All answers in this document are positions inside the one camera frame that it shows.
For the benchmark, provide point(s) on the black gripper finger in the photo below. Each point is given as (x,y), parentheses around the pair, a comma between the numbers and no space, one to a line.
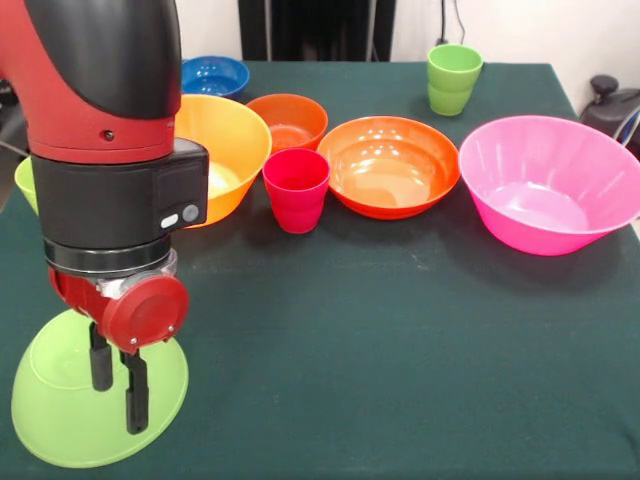
(137,395)
(101,367)

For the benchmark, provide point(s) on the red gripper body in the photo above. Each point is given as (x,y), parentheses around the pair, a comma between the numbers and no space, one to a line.
(145,312)

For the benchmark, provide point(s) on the green bowl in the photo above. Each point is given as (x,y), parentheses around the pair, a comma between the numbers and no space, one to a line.
(60,420)

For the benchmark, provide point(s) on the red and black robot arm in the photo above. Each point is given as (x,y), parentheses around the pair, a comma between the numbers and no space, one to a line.
(100,125)

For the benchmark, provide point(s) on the lime yellow cup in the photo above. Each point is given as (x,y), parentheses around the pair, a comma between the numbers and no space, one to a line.
(26,182)

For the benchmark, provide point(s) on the large yellow-orange bowl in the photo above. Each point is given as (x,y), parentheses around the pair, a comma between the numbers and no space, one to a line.
(235,145)

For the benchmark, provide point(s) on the magenta red cup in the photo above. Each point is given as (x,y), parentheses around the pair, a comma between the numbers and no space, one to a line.
(296,195)

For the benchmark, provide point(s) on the dark green tablecloth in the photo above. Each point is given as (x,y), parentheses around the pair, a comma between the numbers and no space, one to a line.
(350,325)

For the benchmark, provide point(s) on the small orange-red bowl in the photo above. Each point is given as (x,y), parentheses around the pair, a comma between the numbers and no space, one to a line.
(290,117)

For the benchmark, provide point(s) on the blue bowl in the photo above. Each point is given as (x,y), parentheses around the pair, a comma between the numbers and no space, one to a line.
(220,75)

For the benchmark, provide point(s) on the wide orange-red bowl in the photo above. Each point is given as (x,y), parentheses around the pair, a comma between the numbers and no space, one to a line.
(390,165)

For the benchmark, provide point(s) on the green cup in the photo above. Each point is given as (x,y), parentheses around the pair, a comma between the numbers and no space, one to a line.
(452,80)

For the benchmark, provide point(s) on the pink bowl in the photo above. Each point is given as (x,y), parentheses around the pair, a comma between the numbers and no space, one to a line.
(545,170)

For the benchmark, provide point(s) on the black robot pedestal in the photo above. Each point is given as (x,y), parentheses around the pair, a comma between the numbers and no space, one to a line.
(310,30)

